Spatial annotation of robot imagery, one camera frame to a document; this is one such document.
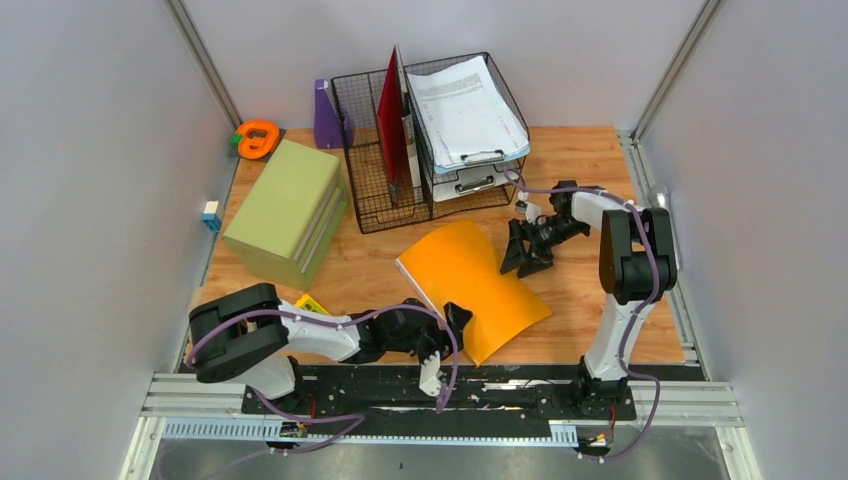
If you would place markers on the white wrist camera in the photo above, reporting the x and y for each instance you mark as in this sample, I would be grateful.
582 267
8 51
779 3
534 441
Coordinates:
430 382
529 210

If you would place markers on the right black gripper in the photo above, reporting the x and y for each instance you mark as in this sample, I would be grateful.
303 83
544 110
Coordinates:
516 255

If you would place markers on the purple tape dispenser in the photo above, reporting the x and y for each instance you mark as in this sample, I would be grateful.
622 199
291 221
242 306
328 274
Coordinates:
333 128

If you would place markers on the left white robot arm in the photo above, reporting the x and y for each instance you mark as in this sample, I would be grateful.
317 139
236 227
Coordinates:
240 337

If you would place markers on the red folder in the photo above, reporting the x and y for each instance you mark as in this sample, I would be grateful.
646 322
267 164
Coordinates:
390 122

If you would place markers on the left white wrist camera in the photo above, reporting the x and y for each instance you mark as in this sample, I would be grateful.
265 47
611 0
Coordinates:
430 382

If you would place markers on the papers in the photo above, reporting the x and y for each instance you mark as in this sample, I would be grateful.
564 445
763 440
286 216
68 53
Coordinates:
467 120

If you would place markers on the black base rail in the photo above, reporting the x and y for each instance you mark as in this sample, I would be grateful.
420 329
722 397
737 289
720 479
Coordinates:
489 401

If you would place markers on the blue white toy brick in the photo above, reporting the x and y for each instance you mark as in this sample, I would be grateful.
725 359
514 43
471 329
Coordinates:
212 216

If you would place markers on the orange folder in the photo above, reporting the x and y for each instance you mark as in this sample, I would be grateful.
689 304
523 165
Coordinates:
457 263

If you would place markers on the yellow grid box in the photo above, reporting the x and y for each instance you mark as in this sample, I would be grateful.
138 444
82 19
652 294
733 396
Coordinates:
307 302

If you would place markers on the black clip file folder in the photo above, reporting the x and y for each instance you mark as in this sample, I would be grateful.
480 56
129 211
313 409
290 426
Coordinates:
408 124

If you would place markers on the black wire mesh basket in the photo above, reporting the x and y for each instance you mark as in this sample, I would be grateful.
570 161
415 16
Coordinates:
380 206

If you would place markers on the orange tape roll holder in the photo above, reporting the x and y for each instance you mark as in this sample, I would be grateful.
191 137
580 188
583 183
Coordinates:
256 139

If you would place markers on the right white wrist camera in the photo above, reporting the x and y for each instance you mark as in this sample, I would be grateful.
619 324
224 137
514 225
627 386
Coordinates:
529 210

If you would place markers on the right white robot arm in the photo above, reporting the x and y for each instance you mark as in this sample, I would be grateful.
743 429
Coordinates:
637 265

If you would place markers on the green drawer cabinet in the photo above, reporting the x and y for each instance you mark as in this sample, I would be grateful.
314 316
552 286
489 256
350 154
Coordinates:
284 226

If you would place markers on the white clipboard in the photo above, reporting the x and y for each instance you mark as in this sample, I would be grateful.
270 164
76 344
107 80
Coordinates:
468 181

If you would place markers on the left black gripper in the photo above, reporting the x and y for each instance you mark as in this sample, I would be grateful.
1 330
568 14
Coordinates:
458 317

